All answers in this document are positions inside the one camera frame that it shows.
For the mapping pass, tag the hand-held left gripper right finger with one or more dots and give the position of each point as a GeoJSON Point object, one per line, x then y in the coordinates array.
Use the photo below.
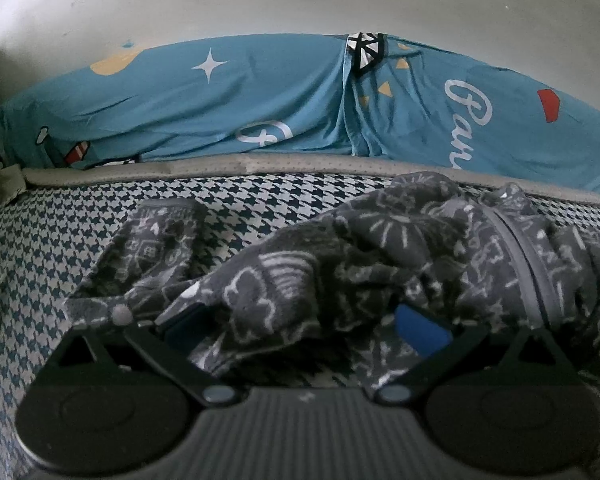
{"type": "Point", "coordinates": [420, 327]}

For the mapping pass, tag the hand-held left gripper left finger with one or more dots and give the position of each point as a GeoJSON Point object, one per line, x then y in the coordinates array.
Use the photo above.
{"type": "Point", "coordinates": [185, 327]}

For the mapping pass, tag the grey patterned fleece garment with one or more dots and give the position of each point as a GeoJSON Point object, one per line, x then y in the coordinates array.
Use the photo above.
{"type": "Point", "coordinates": [355, 260]}

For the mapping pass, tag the houndstooth bed mat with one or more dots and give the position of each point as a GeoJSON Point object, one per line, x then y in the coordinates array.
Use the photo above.
{"type": "Point", "coordinates": [55, 240]}

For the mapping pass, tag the olive green cloth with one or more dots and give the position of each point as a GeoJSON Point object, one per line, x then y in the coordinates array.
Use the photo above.
{"type": "Point", "coordinates": [2, 185]}

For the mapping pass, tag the blue printed bed sheet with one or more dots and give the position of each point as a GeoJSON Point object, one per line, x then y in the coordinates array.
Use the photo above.
{"type": "Point", "coordinates": [255, 95]}

